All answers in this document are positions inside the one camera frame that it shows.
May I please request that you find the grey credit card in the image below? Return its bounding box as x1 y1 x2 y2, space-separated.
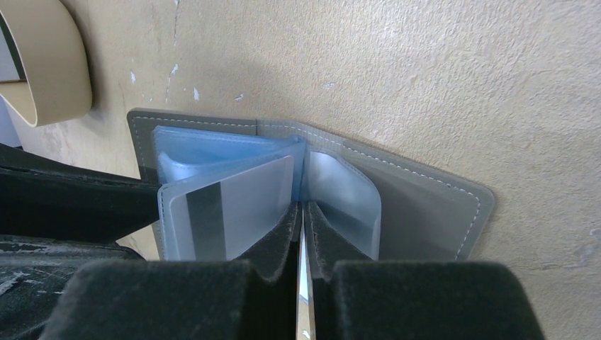
159 156 295 261

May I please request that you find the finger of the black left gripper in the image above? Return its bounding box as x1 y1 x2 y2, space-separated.
1 145 159 339

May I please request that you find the grey leather card holder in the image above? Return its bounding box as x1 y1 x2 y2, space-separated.
127 108 495 261

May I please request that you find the beige plastic tray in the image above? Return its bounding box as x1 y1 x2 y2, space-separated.
1 1 93 127

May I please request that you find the stack of credit cards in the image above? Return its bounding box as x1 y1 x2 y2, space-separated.
1 16 26 82

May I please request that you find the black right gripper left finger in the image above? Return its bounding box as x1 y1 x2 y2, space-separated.
41 203 302 339

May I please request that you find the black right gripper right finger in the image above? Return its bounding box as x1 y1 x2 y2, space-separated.
303 202 544 339

